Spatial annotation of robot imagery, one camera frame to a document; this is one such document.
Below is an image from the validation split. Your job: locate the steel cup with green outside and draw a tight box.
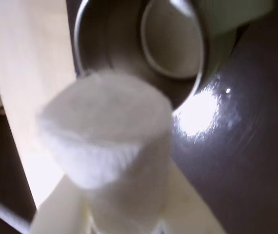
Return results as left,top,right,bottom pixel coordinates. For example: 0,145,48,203
73,0,275,112

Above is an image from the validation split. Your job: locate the white gauze roll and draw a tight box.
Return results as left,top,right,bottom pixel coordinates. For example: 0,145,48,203
35,70,174,234

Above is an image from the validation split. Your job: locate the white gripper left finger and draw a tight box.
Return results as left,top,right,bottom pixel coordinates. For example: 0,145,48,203
29,174,91,234

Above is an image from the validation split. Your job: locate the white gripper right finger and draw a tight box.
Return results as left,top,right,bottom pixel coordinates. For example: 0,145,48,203
162,156,225,234

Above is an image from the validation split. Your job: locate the pale wooden table frame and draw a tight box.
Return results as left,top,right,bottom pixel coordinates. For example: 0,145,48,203
0,0,79,209

